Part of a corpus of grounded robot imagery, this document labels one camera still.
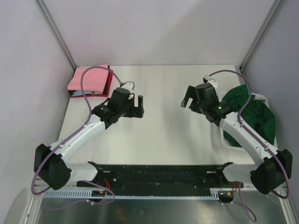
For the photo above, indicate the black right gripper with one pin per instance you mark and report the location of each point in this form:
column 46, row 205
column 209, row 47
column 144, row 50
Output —
column 191, row 93

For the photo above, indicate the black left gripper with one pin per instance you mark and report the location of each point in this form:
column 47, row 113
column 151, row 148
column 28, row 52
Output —
column 137, row 111

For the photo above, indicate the green t shirt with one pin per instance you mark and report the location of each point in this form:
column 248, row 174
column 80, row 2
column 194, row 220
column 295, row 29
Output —
column 256, row 114

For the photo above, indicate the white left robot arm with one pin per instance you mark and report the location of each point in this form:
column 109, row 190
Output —
column 52, row 163

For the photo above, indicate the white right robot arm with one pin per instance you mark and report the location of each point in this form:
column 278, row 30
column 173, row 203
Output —
column 272, row 167

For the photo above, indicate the red folded t shirt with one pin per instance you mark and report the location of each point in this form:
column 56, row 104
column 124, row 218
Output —
column 105, row 93

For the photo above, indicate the white perforated plastic basket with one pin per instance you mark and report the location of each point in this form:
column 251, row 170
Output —
column 226, row 139

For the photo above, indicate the black printed folded t shirt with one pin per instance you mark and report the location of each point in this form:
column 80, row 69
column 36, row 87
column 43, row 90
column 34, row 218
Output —
column 96, row 82

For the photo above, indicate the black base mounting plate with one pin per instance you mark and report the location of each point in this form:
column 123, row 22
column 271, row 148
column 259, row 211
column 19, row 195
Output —
column 209, row 176

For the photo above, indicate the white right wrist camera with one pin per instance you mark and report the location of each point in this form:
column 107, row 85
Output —
column 209, row 80

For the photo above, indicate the right aluminium frame post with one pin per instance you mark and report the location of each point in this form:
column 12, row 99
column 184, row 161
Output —
column 269, row 19

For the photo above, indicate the aluminium frame post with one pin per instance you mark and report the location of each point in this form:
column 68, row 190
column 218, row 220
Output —
column 54, row 29
column 269, row 19

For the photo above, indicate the left aluminium frame post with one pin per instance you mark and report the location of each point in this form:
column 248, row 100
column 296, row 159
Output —
column 54, row 29

